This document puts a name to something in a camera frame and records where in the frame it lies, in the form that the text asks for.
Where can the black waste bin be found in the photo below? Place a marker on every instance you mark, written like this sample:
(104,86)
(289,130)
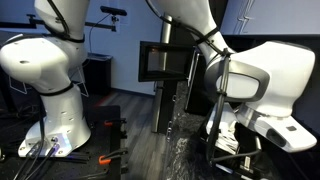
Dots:
(98,75)

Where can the steel vertical post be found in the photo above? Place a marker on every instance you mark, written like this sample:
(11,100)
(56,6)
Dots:
(165,30)

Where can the white cutlery packet pile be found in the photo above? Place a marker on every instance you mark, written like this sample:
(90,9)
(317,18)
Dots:
(228,141)

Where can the white wall cabinet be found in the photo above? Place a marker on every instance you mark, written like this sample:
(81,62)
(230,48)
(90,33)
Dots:
(273,16)

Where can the black camera on mount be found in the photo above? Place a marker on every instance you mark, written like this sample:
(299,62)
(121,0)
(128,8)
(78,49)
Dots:
(113,10)

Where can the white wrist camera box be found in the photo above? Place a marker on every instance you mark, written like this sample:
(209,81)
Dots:
(221,120)

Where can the orange clamp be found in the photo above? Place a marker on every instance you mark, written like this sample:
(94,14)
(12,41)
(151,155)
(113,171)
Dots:
(108,123)
(104,160)

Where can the black mounting rail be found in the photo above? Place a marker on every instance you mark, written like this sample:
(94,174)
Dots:
(100,25)

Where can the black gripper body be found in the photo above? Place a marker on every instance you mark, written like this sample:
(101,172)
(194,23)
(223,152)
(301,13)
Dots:
(246,143)

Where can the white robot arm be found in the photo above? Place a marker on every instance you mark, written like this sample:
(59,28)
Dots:
(283,76)

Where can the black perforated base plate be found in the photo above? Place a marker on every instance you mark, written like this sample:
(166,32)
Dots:
(100,140)

